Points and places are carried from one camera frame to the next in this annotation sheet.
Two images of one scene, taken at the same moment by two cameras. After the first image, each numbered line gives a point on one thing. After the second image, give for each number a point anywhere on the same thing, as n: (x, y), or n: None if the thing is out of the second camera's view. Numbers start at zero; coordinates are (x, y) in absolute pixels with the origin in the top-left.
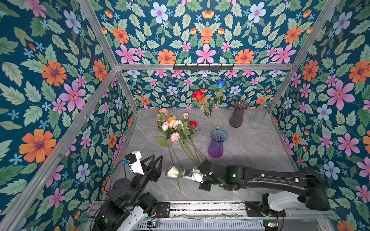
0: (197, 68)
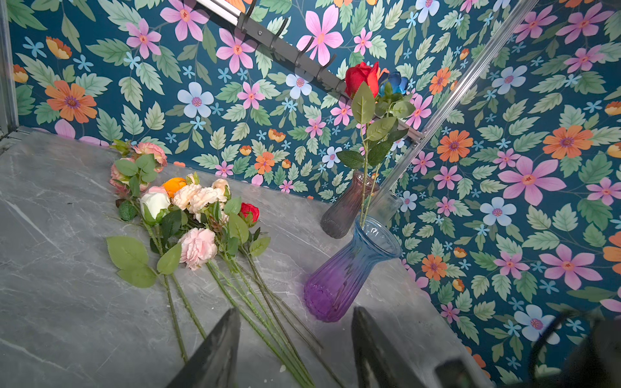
0: (264, 37)
